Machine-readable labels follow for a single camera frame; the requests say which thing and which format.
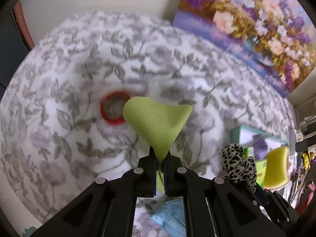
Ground lime green cloth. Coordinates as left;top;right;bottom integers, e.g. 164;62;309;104
123;96;193;192

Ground green tissue pack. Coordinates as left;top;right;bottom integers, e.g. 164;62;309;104
244;147;255;161
255;159;267;187

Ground floral painting canvas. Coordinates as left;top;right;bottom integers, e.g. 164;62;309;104
173;0;315;96

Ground purple foil sachet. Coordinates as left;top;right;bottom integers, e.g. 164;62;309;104
253;137;268;161

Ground blue face mask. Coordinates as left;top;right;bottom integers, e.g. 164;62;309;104
150;198;186;237

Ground red tape roll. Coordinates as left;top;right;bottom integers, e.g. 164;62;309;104
100;91;130;126

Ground green yellow scrub sponge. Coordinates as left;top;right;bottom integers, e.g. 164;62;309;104
263;146;289;189

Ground grey floral blanket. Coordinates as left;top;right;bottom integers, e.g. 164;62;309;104
1;12;296;236

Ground teal rimmed white tray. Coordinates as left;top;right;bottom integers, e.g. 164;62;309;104
230;125;289;177

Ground leopard print scrunchie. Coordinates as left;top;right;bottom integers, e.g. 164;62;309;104
222;143;257;193

